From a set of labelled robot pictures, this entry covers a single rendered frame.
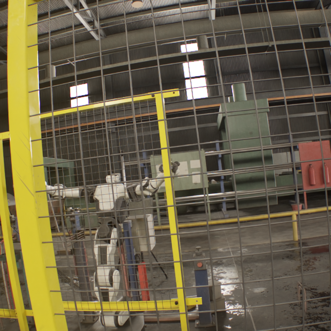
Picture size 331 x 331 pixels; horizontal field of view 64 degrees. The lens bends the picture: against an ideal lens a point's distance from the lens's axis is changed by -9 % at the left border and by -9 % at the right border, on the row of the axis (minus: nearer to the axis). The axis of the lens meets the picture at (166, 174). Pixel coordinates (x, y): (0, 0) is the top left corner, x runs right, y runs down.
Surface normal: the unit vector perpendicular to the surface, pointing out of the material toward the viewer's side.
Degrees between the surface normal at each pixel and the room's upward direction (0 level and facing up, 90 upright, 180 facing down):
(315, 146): 90
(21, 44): 90
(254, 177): 90
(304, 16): 101
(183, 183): 90
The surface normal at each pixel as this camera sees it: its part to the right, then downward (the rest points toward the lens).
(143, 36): -0.11, 0.19
